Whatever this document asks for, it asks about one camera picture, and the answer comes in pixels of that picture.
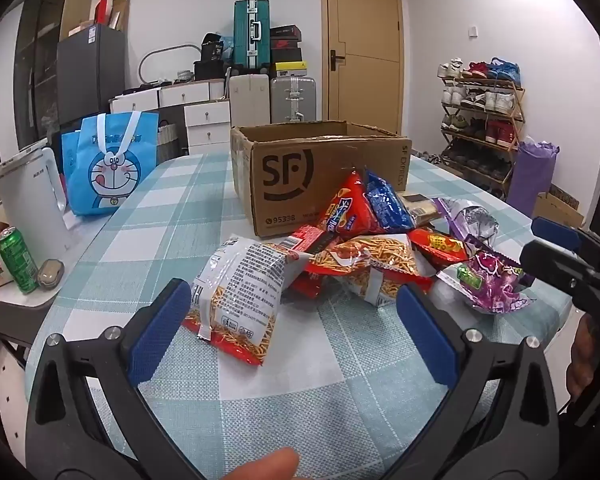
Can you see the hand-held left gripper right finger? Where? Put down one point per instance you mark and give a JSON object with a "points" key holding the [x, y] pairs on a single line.
{"points": [[426, 330]]}

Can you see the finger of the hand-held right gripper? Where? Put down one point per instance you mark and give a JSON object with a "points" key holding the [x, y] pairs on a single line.
{"points": [[547, 262], [555, 231]]}

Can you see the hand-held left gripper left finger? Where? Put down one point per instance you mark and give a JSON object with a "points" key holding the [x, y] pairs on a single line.
{"points": [[161, 329]]}

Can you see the purple candy packet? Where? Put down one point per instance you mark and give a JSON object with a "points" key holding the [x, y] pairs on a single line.
{"points": [[490, 280]]}

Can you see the red cookie packet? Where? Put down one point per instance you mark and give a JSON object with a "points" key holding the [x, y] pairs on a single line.
{"points": [[440, 246]]}

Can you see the red noodle snack packet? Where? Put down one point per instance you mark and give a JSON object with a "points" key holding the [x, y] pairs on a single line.
{"points": [[375, 260]]}

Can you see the silver purple snack packet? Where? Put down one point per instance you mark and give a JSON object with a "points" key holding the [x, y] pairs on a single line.
{"points": [[467, 217]]}

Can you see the white noodle snack packet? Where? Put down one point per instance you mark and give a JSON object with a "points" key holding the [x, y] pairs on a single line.
{"points": [[240, 285]]}

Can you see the clear cracker packet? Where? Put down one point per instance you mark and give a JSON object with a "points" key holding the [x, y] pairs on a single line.
{"points": [[420, 208]]}

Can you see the blue cookie packet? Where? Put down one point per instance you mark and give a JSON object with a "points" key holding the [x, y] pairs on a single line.
{"points": [[387, 205]]}

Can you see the red cone snack packet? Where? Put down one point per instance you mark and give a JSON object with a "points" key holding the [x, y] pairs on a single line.
{"points": [[347, 205]]}

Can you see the dark red small packet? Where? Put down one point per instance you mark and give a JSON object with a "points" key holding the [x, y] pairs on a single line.
{"points": [[307, 237]]}

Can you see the brown cardboard box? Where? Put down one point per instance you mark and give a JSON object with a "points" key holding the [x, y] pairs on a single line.
{"points": [[290, 185]]}

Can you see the person's right hand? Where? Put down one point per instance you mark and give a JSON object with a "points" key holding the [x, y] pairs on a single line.
{"points": [[581, 360]]}

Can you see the person's left hand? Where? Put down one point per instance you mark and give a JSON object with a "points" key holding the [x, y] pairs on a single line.
{"points": [[262, 466]]}

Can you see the printed floor cardboard box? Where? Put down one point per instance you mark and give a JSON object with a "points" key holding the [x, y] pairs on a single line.
{"points": [[560, 210]]}

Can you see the purple gift bag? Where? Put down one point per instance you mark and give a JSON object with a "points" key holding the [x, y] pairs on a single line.
{"points": [[532, 180]]}

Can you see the small beige oval case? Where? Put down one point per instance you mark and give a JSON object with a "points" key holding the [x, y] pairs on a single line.
{"points": [[50, 274]]}

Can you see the wooden shoe rack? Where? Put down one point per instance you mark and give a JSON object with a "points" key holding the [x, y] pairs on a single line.
{"points": [[517, 110]]}

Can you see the checked green tablecloth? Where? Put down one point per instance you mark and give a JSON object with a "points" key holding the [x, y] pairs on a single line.
{"points": [[180, 200]]}

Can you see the grey side table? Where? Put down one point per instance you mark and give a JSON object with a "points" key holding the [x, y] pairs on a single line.
{"points": [[25, 306]]}

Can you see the dark shoes on floor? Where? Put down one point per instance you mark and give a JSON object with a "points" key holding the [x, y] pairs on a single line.
{"points": [[432, 157]]}

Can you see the rows of shoes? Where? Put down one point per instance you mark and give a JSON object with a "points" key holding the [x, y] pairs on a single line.
{"points": [[480, 102]]}

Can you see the green drink can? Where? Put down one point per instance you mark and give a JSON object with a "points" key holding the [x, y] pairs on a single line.
{"points": [[17, 260]]}

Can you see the blue cartoon tote bag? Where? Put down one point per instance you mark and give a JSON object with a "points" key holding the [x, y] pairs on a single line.
{"points": [[110, 165]]}

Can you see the white appliance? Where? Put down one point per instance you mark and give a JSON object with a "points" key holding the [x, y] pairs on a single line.
{"points": [[30, 195]]}

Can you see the wicker basket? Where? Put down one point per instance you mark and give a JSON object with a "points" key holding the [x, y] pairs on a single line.
{"points": [[169, 137]]}

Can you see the tall white drawer cabinet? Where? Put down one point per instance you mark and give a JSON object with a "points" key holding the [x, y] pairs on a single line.
{"points": [[207, 125]]}

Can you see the wide white drawer cabinet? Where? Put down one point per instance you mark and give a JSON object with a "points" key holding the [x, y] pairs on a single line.
{"points": [[180, 94]]}

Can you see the white suitcase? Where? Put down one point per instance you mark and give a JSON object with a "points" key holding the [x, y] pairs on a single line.
{"points": [[250, 102]]}

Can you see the black bag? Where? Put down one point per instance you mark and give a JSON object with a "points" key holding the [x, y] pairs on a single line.
{"points": [[210, 70]]}

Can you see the grey fridge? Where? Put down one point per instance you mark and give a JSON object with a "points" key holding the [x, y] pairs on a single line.
{"points": [[90, 75]]}

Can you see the silver suitcase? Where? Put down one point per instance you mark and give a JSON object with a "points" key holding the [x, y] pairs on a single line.
{"points": [[292, 97]]}

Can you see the wooden door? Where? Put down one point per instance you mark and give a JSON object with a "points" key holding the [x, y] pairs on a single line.
{"points": [[365, 35]]}

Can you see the small black box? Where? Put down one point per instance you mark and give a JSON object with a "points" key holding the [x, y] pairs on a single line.
{"points": [[214, 50]]}

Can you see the yellow black shoe box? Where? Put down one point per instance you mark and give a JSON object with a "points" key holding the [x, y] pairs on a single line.
{"points": [[291, 66]]}

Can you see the dark tall cabinet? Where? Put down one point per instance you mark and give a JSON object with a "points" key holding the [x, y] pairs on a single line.
{"points": [[40, 60]]}

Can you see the teal suitcase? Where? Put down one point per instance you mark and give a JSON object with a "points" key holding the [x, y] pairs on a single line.
{"points": [[250, 35]]}

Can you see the red black shoe box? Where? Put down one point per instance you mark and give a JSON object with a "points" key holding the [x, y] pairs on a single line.
{"points": [[285, 46]]}

